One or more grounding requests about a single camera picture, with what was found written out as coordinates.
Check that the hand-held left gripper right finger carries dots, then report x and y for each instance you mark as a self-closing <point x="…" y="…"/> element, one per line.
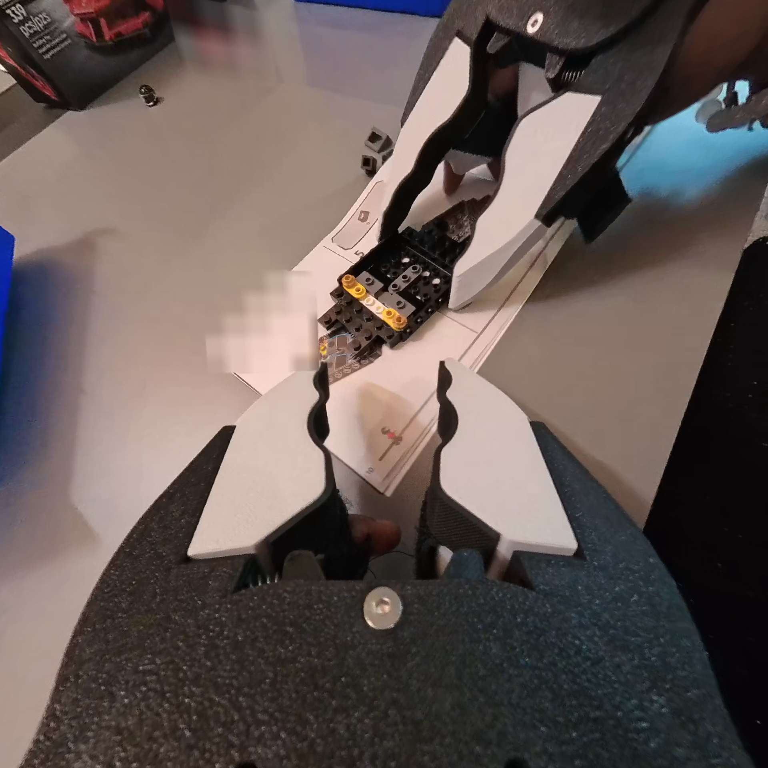
<point x="510" y="474"/>

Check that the person's left hand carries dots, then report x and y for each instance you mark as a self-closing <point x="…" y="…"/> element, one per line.
<point x="375" y="531"/>

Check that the black lego model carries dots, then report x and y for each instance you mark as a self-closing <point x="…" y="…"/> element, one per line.
<point x="372" y="324"/>

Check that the white instruction booklet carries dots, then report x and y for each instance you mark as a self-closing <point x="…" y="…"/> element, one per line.
<point x="360" y="432"/>

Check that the small black lego wheel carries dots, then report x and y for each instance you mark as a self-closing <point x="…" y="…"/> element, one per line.
<point x="150" y="96"/>

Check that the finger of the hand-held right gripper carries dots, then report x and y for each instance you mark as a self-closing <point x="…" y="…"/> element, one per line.
<point x="540" y="162"/>
<point x="438" y="102"/>

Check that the person's black clothing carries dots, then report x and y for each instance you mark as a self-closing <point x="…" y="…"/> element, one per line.
<point x="720" y="480"/>

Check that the lego set box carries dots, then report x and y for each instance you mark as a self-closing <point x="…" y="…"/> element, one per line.
<point x="72" y="66"/>

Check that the person's right hand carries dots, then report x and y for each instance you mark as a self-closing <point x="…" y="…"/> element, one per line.
<point x="702" y="60"/>

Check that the small dark grey lego brick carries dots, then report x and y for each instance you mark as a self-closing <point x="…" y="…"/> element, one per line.
<point x="378" y="139"/>

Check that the blue plastic bin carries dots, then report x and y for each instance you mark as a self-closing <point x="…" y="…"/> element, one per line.
<point x="372" y="7"/>
<point x="6" y="312"/>

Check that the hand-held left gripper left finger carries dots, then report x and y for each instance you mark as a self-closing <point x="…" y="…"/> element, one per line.
<point x="264" y="468"/>

